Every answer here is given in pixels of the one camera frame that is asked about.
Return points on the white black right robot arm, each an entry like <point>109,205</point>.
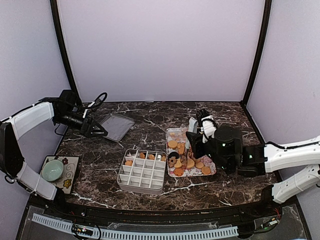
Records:
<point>225,148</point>

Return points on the left black frame post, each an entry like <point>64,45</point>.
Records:
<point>62,48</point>

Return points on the tan sandwich biscuit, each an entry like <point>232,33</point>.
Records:
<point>172,144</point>

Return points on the silver divided cookie tin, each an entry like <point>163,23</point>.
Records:
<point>145,176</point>

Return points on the black frame post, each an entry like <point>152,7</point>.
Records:
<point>62,48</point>
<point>258,53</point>

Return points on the floral cookie tray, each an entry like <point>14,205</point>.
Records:
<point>193,168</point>

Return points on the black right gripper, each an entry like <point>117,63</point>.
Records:
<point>195,143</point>

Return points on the silver tin lid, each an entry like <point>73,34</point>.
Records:
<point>117,126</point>

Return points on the black chocolate sandwich cookie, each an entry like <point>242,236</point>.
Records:
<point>174,155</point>

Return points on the silver metal tongs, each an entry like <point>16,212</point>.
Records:
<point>192,127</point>

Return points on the round orange cookie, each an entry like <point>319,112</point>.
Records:
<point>206,170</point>

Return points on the green ceramic cup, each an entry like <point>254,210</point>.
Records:
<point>52,170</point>

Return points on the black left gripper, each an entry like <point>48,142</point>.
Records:
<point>89,122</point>

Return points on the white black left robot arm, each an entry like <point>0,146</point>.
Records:
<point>19,131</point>

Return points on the floral square coaster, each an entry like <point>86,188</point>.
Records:
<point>66,181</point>

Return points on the right black frame post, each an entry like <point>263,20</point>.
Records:
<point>258,53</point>

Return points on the brown flower jam cookie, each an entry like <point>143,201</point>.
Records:
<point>171,162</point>

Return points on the orange chip cookie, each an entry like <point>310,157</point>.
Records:
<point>178,172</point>

